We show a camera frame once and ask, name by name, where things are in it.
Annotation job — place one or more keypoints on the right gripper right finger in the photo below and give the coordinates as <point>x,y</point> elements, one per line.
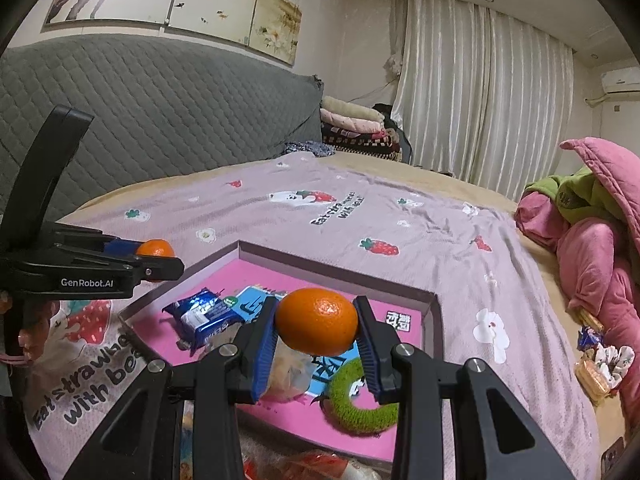
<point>494,436</point>

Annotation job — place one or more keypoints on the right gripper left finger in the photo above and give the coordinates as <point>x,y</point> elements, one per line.
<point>140,437</point>

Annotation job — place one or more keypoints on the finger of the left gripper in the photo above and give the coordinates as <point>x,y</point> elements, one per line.
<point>155,267</point>
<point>120,247</point>

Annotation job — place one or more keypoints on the orange mandarin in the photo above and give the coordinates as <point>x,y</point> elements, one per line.
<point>316,321</point>
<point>156,248</point>

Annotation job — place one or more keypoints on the blue snack packet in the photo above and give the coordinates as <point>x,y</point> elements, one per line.
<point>199,317</point>

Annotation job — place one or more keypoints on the beige mesh bath puff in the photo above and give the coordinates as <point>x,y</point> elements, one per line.
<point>290,373</point>

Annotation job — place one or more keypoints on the person's left hand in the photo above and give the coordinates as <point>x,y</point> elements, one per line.
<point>28,344</point>

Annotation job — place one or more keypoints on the pink book blue label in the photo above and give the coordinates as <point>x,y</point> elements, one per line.
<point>245,284</point>

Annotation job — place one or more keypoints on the snack pile on bed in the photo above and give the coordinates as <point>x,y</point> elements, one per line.
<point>601,369</point>

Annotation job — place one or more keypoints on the pink strawberry print bedsheet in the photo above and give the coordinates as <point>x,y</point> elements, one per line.
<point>493,299</point>

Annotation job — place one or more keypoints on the grey quilted headboard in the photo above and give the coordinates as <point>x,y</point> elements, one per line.
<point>159,107</point>

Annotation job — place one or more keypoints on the pink quilted duvet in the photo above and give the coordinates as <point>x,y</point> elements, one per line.
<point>598,259</point>

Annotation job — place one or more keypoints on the stack of folded blankets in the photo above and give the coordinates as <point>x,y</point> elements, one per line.
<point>353,128</point>

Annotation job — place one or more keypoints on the green garment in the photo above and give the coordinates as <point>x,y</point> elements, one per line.
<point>578,196</point>

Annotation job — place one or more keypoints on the white striped curtain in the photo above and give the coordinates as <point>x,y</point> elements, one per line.
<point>480,95</point>

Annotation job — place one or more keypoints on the white air conditioner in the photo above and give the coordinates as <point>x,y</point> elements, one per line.
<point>622,80</point>

